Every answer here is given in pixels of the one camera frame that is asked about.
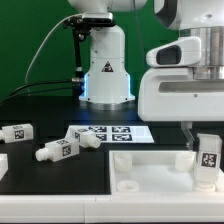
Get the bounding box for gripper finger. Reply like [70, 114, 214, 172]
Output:
[181, 121, 194, 151]

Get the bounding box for white left obstacle block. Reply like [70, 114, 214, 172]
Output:
[0, 154, 8, 181]

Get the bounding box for grey cable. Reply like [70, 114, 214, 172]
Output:
[24, 14, 78, 94]

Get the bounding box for black camera stand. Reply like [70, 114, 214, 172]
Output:
[63, 12, 116, 95]

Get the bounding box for white marker base plate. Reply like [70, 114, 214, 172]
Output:
[66, 125, 154, 143]

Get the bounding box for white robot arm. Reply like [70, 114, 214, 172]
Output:
[68, 0, 224, 144]

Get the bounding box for black cables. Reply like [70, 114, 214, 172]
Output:
[0, 79, 84, 107]

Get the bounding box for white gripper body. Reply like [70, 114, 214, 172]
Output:
[138, 68, 224, 122]

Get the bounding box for white front obstacle rail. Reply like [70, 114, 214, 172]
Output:
[0, 194, 224, 223]

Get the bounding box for white square table top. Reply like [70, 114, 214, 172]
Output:
[108, 149, 224, 196]

